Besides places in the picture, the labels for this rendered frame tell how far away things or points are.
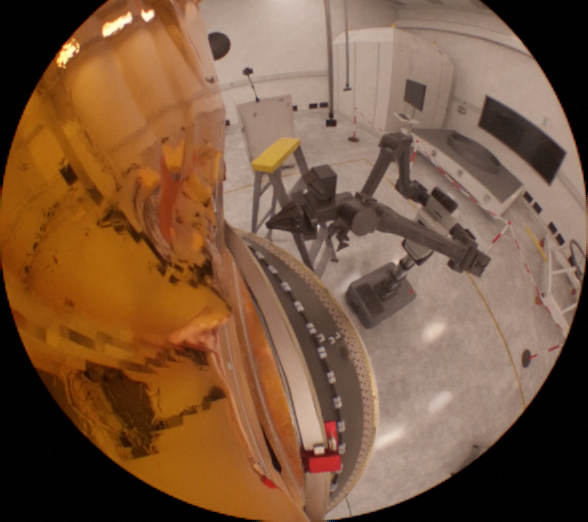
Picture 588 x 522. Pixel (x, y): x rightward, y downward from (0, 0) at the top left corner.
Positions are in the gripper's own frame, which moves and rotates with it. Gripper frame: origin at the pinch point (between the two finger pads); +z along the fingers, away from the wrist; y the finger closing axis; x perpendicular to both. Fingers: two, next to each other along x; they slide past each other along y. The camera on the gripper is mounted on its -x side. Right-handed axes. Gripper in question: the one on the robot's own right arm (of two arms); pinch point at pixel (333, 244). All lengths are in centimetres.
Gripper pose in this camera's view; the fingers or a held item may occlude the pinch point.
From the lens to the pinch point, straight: 109.2
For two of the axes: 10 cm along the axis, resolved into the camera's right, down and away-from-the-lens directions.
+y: 3.7, 6.9, -6.2
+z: -3.9, 7.3, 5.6
